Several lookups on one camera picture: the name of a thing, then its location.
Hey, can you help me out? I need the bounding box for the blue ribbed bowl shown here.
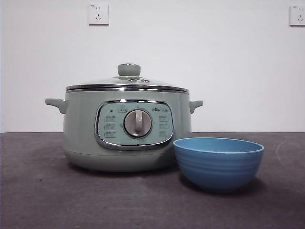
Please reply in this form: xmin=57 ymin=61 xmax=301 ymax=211
xmin=173 ymin=137 xmax=265 ymax=193

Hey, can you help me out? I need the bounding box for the pale green electric steamer pot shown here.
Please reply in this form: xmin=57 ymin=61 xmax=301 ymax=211
xmin=45 ymin=87 xmax=203 ymax=173

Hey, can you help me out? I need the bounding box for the white wall socket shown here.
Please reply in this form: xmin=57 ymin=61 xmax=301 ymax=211
xmin=289 ymin=5 xmax=305 ymax=27
xmin=88 ymin=3 xmax=110 ymax=26

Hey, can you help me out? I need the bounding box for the glass lid with green knob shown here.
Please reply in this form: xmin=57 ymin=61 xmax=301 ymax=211
xmin=65 ymin=63 xmax=190 ymax=93

